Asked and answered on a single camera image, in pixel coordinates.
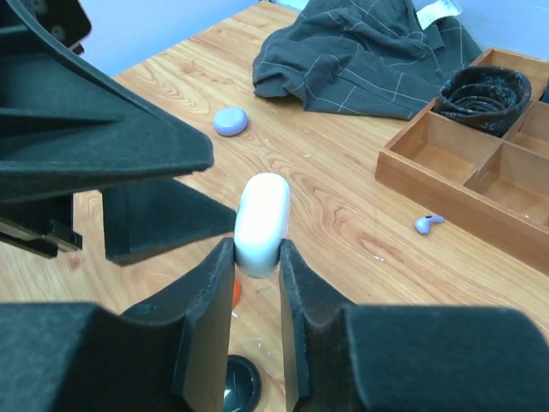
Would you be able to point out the grey checked cloth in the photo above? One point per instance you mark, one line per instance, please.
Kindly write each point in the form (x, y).
(362, 58)

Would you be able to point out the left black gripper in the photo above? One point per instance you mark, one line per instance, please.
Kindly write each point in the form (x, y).
(68, 127)

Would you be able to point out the wooden compartment tray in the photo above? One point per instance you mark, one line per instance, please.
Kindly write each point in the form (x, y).
(496, 188)

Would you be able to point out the purple earbud near tray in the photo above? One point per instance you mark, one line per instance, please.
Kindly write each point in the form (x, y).
(424, 223)

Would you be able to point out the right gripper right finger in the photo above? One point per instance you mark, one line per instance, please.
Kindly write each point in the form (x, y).
(340, 356)

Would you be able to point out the black rolled belt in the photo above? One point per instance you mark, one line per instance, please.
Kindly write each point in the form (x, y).
(485, 98)

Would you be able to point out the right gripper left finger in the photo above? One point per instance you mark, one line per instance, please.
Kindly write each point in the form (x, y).
(165, 353)

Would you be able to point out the orange earbud case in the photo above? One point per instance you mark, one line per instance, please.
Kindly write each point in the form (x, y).
(236, 294)

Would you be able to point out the purple earbud case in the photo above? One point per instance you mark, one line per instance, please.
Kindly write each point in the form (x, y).
(230, 121)

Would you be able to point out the white earbud case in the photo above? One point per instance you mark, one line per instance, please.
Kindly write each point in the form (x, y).
(261, 224)

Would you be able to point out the black earbud case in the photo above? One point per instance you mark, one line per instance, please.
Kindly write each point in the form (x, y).
(243, 387)

